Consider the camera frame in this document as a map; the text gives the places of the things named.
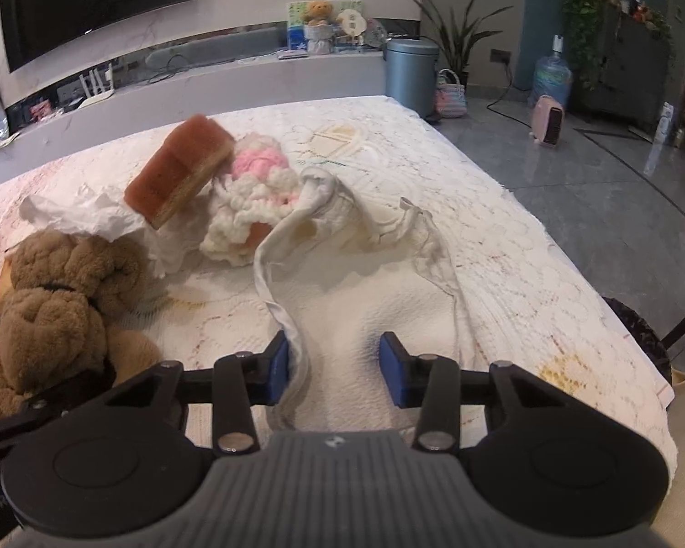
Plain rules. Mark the brown cat-shaped sponge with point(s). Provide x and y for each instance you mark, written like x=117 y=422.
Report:
x=187 y=159

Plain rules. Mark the water jug with pump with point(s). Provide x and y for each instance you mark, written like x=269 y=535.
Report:
x=552 y=76

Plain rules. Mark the white wifi router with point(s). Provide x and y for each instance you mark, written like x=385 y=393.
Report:
x=98 y=85

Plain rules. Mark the teddy bear on stand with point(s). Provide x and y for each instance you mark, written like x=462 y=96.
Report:
x=318 y=29

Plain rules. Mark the potted snake plant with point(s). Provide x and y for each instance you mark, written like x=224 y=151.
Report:
x=457 y=34

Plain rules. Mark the pastel woven basket bag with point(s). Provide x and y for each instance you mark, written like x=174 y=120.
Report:
x=450 y=96

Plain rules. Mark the pink white crochet item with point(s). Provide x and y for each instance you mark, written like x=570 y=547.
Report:
x=250 y=195

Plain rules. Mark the brown plush toy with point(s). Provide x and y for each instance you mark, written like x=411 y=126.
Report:
x=60 y=316

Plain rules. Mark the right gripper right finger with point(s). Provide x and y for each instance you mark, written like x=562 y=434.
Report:
x=428 y=382

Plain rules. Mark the green bushy potted plant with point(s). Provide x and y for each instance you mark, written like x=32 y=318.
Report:
x=583 y=21

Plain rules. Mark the white paper towel sheet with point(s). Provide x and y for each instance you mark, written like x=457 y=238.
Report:
x=106 y=214

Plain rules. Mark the blue metal trash bin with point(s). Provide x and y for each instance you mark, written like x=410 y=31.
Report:
x=411 y=73

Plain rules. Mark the white cloth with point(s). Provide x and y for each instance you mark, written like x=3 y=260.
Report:
x=335 y=275

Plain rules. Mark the pink space heater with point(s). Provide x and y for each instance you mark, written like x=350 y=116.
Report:
x=547 y=121

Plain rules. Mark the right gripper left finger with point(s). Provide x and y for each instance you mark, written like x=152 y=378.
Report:
x=240 y=382

